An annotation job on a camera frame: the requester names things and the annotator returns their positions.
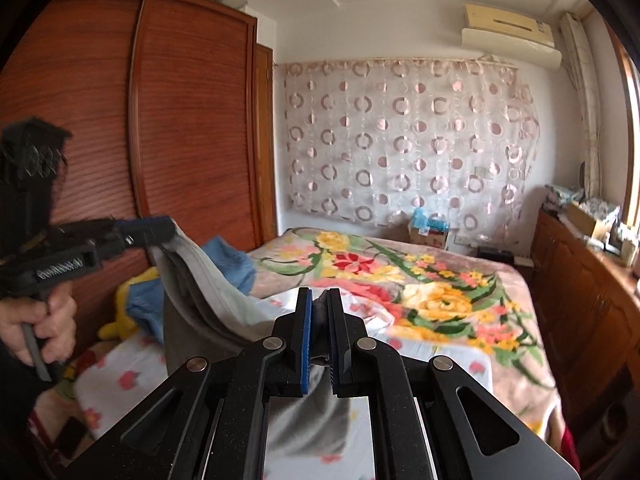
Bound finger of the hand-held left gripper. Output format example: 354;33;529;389
65;216;176;242
95;232;173;262

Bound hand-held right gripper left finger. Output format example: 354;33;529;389
60;287;313;480

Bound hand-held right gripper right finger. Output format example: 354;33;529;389
325;287;581;480

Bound grey pants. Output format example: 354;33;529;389
150;222;351;461

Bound person's left hand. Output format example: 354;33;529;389
0;287;78;366

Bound yellow plush toy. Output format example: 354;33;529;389
97;267;161;341

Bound folded blue jeans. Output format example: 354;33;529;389
125;236;257;346

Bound pink floral blanket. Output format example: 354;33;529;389
247;227;566;441

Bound white floral bed sheet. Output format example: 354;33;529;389
65;292;496;480

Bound wooden slatted wardrobe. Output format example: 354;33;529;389
0;0;278;341

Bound small cardboard box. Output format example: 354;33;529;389
407;226;448;250

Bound blue plastic bag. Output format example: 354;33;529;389
409;208;448;233

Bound sheer circle-patterned curtain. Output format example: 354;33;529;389
275;57;541;226

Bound long wooden cabinet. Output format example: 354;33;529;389
530;207;640;456

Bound red cloth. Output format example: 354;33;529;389
560;427;581;471

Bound open cardboard box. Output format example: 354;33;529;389
565;202;611;238

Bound tied patterned window curtain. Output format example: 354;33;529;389
559;10;608;201

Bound wooden framed window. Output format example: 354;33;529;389
607;20;640;221

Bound wall air conditioner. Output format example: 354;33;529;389
461;4;563;70

